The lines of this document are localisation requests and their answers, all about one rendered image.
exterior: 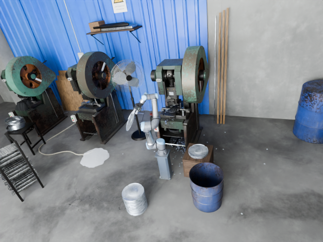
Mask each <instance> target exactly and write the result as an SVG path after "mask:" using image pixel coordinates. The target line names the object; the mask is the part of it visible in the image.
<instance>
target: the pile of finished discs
mask: <svg viewBox="0 0 323 242"><path fill-rule="evenodd" d="M188 153H189V155H190V156H191V157H192V158H195V159H201V158H205V157H206V156H207V155H208V148H207V147H206V146H205V145H201V144H196V145H192V146H191V147H190V148H189V149H188Z"/></svg>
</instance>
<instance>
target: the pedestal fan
mask: <svg viewBox="0 0 323 242"><path fill-rule="evenodd" d="M136 66H138V65H136V64H135V62H134V61H131V62H130V61H129V62H128V63H127V66H126V67H125V70H123V71H122V72H120V71H119V72H117V73H116V74H115V75H114V74H113V75H114V77H113V78H112V81H113V82H115V84H116V83H117V84H119V85H124V83H125V84H126V81H127V84H128V86H126V87H129V92H130V95H131V100H132V105H133V108H134V107H135V103H134V98H133V96H132V91H131V86H132V87H136V88H137V87H138V86H139V79H138V75H137V72H136V74H135V75H137V78H136V77H135V76H134V75H133V76H134V77H133V76H131V75H132V74H134V72H135V70H136ZM116 67H117V66H116ZM115 69H116V68H115ZM120 70H121V69H120ZM115 71H116V70H115ZM136 71H137V70H136ZM140 71H141V68H140ZM139 73H142V72H139ZM117 84H116V85H117ZM124 86H125V85H124ZM138 88H139V87H138ZM127 90H128V89H126V92H127ZM132 90H133V89H132ZM135 118H136V121H137V127H138V130H137V131H135V132H133V133H132V135H131V138H132V139H133V140H135V141H142V140H145V139H146V135H145V133H144V132H143V131H141V129H140V126H139V122H138V118H137V114H135Z"/></svg>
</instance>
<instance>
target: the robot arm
mask: <svg viewBox="0 0 323 242"><path fill-rule="evenodd" d="M158 98H159V97H158V94H157V93H154V94H148V93H147V92H145V93H144V95H142V97H141V99H140V101H139V103H136V104H135V107H134V108H133V114H134V113H135V114H137V112H139V111H141V110H142V108H141V107H142V106H143V104H144V103H145V102H146V100H151V103H152V115H153V119H152V121H144V122H141V131H143V132H144V133H145V135H146V138H147V141H146V146H147V149H156V148H158V155H159V156H165V155H167V154H168V150H167V149H166V145H165V140H164V139H162V138H159V139H157V140H156V141H155V140H154V139H153V137H152V133H151V130H154V129H156V128H157V127H158V126H159V123H160V118H159V115H158V104H157V99H158Z"/></svg>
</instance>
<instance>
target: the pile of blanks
mask: <svg viewBox="0 0 323 242"><path fill-rule="evenodd" d="M123 201H124V204H125V207H126V210H127V212H128V213H129V214H130V215H133V216H138V215H141V214H143V213H144V212H145V211H146V209H147V207H148V203H147V199H146V195H145V191H144V193H143V195H142V196H141V197H140V198H139V199H137V200H135V201H126V200H124V198H123Z"/></svg>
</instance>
